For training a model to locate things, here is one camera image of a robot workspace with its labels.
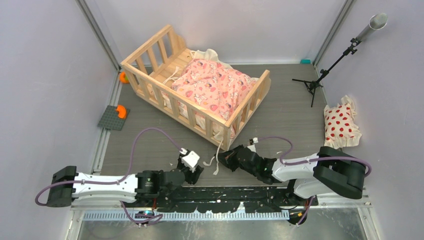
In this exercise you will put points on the small teal block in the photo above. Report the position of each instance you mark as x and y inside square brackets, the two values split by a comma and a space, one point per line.
[305, 61]

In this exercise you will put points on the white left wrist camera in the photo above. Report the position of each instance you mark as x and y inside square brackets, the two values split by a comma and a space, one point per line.
[190, 159]

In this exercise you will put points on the grey building block plate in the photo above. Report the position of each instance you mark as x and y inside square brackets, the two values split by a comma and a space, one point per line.
[110, 121]

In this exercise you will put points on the orange and green toy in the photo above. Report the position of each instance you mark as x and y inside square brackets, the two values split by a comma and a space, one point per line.
[123, 78]

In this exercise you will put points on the orange arch toy block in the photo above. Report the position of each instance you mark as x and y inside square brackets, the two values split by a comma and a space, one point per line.
[121, 112]

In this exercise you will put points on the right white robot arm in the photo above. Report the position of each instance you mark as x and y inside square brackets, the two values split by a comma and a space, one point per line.
[327, 171]

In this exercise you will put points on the white strawberry print pillow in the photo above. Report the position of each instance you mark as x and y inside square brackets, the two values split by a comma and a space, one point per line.
[340, 130]

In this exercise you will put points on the wooden slatted pet bed frame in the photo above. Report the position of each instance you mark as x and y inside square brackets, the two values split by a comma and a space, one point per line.
[159, 56]

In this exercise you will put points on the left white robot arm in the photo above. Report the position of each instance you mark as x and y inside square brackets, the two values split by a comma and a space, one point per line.
[69, 186]

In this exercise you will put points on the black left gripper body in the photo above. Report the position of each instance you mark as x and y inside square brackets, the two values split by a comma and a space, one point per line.
[191, 177]

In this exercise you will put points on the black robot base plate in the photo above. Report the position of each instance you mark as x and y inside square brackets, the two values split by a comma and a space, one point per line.
[255, 199]

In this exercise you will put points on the pink unicorn print cushion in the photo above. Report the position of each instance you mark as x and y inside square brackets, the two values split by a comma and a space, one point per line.
[207, 96]

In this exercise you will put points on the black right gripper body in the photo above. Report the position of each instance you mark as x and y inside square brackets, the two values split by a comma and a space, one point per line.
[239, 163]

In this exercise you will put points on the microphone on black stand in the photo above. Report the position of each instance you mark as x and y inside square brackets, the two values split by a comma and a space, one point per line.
[376, 22]

